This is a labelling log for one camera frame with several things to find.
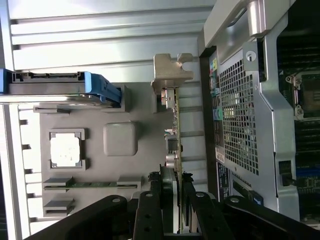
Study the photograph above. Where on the hard disk in blue caddy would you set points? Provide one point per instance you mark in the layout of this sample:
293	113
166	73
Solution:
50	90

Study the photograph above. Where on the CPU socket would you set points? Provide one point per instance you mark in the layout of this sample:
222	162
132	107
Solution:
310	95

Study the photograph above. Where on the silver CPU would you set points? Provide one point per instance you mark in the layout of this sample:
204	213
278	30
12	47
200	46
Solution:
65	150

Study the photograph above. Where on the blue expansion slot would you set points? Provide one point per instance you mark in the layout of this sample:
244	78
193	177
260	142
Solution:
308	173

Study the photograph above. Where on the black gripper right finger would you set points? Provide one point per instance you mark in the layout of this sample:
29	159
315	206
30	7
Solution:
210	217

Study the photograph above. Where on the green RAM stick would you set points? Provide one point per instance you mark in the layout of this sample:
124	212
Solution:
95	185

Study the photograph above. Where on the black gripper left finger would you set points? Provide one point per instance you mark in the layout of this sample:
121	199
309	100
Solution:
147	215

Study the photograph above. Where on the blue card retention clip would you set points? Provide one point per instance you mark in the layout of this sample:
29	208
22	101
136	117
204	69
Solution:
257	198

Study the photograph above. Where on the grey parts rack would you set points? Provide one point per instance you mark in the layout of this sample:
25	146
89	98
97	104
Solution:
100	170

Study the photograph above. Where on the green motherboard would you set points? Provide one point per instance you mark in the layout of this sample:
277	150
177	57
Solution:
307	185

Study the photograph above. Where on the open black PC case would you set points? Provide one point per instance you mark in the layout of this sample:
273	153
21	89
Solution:
240	112

